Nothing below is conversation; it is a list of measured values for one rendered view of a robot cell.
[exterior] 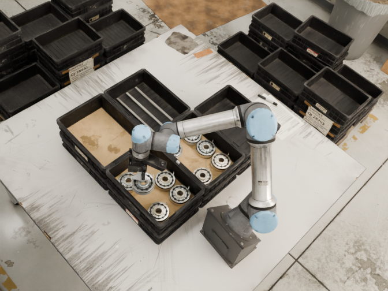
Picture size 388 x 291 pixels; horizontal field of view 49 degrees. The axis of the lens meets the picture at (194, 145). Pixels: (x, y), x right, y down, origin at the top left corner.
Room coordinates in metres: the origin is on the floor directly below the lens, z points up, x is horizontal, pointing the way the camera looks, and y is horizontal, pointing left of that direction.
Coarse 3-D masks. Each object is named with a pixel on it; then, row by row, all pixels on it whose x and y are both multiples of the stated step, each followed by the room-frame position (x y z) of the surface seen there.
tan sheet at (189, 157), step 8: (184, 144) 1.33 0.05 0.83; (184, 152) 1.28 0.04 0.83; (192, 152) 1.29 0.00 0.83; (216, 152) 1.32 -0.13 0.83; (184, 160) 1.23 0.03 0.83; (192, 160) 1.24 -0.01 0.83; (200, 160) 1.25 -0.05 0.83; (208, 160) 1.26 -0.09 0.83; (192, 168) 1.19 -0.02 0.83; (216, 176) 1.17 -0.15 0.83
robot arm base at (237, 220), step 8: (232, 208) 0.95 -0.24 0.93; (240, 208) 0.93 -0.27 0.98; (224, 216) 0.91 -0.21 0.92; (232, 216) 0.91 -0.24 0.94; (240, 216) 0.90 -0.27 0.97; (248, 216) 0.90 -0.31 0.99; (232, 224) 0.87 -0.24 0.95; (240, 224) 0.87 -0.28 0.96; (248, 224) 0.88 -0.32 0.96; (240, 232) 0.84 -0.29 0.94; (248, 232) 0.86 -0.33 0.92
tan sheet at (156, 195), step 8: (152, 168) 1.14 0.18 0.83; (176, 184) 1.08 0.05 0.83; (152, 192) 1.01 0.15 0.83; (160, 192) 1.01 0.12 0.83; (168, 192) 1.02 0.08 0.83; (144, 200) 0.95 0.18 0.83; (152, 200) 0.96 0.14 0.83; (160, 200) 0.97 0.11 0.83; (168, 200) 0.98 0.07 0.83; (176, 208) 0.95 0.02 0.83
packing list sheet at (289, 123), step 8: (264, 96) 1.92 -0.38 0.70; (272, 96) 1.93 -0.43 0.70; (272, 104) 1.87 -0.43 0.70; (280, 104) 1.88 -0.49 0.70; (280, 112) 1.81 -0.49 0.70; (288, 112) 1.83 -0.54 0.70; (280, 120) 1.75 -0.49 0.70; (288, 120) 1.76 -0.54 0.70; (296, 120) 1.78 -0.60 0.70; (280, 128) 1.69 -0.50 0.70; (288, 128) 1.70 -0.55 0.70; (296, 128) 1.71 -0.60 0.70; (280, 136) 1.62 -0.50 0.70
